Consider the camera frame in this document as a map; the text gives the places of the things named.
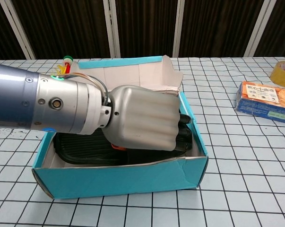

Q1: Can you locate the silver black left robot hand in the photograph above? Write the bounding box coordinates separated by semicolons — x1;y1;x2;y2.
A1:
104;85;193;152

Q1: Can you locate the black slipper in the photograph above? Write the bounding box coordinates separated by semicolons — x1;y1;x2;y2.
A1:
53;131;194;166

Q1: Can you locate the light blue shoe box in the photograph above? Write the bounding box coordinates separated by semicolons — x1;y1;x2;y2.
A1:
31;54;208;199

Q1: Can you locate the orange blue snack package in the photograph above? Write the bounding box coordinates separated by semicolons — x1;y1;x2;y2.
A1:
234;81;285;124

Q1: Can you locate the dark folding screen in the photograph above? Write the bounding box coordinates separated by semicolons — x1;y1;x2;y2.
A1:
0;0;285;60

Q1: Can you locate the red yellow feather shuttlecock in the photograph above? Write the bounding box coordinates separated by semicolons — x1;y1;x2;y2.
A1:
56;55;74;76

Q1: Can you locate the checkered light blue tablecloth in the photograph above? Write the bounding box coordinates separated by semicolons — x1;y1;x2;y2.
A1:
0;56;285;227

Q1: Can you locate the yellow tape roll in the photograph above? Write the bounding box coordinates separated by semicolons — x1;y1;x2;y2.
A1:
269;61;285;88

